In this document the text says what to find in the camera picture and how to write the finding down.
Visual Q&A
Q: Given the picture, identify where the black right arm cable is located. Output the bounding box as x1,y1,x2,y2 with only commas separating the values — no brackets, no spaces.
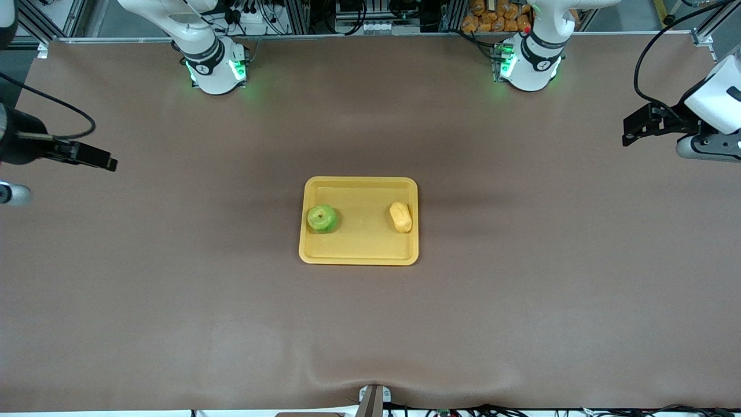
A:
0,71,96,141

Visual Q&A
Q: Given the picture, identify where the yellow potato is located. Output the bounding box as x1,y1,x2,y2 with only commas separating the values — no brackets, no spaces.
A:
389,202,413,233

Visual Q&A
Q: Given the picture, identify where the aluminium table edge rail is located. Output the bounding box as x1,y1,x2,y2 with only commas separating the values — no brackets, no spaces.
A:
58,32,695,46

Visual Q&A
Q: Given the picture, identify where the metal table edge bracket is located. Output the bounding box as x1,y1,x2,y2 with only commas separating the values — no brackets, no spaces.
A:
358,384,392,417

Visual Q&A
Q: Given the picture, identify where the black left camera mount bracket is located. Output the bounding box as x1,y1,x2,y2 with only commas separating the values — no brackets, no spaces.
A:
695,130,741,152

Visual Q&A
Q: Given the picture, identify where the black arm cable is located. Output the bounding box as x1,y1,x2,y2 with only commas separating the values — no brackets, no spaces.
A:
633,0,741,112
0,71,96,141

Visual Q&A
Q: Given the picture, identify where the brown table cover mat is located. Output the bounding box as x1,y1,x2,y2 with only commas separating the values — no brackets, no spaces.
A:
0,35,741,412

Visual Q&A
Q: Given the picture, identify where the white power strip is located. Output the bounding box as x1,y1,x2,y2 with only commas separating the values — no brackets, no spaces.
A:
229,5,268,27

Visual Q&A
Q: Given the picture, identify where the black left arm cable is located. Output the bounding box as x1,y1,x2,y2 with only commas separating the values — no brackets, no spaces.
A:
633,0,741,112

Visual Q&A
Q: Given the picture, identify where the yellow plastic tray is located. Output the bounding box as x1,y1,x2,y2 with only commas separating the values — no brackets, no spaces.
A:
299,176,419,266

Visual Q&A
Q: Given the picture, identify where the orange snack bag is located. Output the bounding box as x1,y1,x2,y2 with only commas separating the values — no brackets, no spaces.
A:
461,0,533,34

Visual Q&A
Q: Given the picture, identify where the aluminium frame post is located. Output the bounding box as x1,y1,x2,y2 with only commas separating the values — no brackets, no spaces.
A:
692,0,741,46

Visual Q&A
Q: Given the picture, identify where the green apple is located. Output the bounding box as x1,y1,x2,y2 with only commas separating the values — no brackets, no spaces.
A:
307,204,339,234

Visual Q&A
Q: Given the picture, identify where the aluminium frame extrusion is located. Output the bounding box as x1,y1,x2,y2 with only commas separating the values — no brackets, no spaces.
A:
12,0,93,42

